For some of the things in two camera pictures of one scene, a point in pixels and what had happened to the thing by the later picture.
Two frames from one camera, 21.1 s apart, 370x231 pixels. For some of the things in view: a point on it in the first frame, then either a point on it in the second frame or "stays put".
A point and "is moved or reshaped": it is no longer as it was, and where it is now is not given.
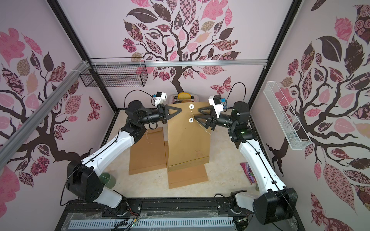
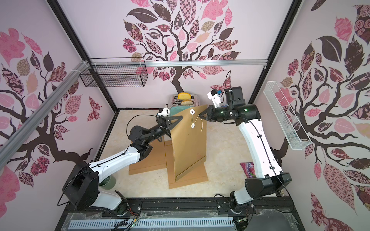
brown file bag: (148, 152) stays put
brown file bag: (189, 140) is moved or reshaped
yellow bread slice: (184, 96) stays put
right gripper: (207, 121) → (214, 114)
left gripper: (163, 112) → (166, 122)
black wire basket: (129, 71) stays put
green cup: (107, 180) stays put
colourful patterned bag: (247, 170) stays put
